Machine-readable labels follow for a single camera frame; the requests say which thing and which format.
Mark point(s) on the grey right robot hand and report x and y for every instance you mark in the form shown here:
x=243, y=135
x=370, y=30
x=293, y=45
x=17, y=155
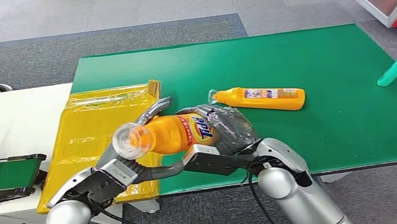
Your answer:
x=233, y=129

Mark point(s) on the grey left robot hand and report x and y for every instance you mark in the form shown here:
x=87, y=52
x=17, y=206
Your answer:
x=154, y=110

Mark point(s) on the orange Tide detergent bottle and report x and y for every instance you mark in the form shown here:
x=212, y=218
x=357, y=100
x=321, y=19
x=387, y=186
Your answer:
x=171, y=133

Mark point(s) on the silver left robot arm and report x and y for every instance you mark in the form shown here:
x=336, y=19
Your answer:
x=63, y=222

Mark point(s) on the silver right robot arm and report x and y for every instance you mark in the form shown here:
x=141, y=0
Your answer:
x=289, y=189

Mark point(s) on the yellow plastic-wrapped box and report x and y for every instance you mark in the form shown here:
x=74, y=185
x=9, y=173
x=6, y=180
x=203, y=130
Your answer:
x=77, y=137

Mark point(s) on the green table mat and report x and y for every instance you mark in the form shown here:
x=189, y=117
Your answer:
x=287, y=55

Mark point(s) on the white desk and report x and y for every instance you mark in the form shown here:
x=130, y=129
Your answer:
x=14, y=121

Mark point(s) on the grey chair armrest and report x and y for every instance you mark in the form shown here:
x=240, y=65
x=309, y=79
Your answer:
x=6, y=86

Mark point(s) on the small green belt conveyor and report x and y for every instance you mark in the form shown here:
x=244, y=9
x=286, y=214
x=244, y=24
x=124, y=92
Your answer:
x=8, y=175

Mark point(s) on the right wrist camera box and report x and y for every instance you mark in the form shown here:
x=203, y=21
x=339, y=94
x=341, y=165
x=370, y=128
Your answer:
x=200, y=154

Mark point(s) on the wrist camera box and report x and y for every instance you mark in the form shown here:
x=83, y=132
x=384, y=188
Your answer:
x=200, y=154
x=119, y=173

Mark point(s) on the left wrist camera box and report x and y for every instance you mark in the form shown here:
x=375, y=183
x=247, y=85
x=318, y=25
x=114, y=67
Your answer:
x=119, y=173

